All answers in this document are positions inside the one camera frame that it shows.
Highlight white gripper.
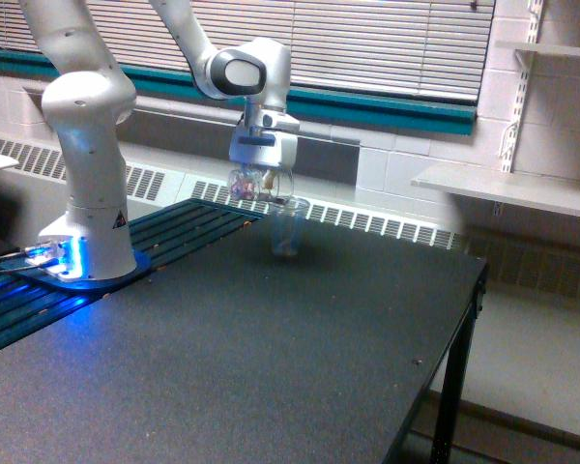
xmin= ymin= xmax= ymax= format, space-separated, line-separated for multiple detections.
xmin=229 ymin=126 xmax=298 ymax=189

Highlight clear cup with candies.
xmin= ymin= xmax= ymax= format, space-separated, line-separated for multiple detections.
xmin=227 ymin=164 xmax=294 ymax=203

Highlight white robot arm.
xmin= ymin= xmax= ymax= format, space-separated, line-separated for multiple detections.
xmin=20 ymin=1 xmax=300 ymax=283

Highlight empty clear plastic cup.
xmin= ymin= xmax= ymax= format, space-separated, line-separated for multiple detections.
xmin=268 ymin=197 xmax=310 ymax=257

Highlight white radiator vent cover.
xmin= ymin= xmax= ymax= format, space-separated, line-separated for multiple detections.
xmin=0 ymin=136 xmax=470 ymax=251

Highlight white window blinds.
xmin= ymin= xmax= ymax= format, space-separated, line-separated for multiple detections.
xmin=0 ymin=0 xmax=496 ymax=102

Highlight black table leg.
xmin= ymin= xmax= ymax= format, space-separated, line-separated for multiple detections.
xmin=429 ymin=268 xmax=488 ymax=464

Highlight blue slotted mounting plate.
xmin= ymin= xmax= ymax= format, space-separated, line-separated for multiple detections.
xmin=0 ymin=199 xmax=264 ymax=350

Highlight black cables at base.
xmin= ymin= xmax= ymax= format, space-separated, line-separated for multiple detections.
xmin=0 ymin=245 xmax=62 ymax=276

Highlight white lower wall shelf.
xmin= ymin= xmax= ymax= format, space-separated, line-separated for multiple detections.
xmin=411 ymin=163 xmax=580 ymax=218

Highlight white wall shelf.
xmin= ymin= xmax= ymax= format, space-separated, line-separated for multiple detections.
xmin=495 ymin=41 xmax=580 ymax=58
xmin=411 ymin=163 xmax=580 ymax=218

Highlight white shelf rail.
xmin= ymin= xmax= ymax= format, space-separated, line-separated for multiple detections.
xmin=497 ymin=0 xmax=544 ymax=173

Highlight white upper wall shelf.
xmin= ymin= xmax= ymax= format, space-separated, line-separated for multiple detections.
xmin=495 ymin=41 xmax=580 ymax=58

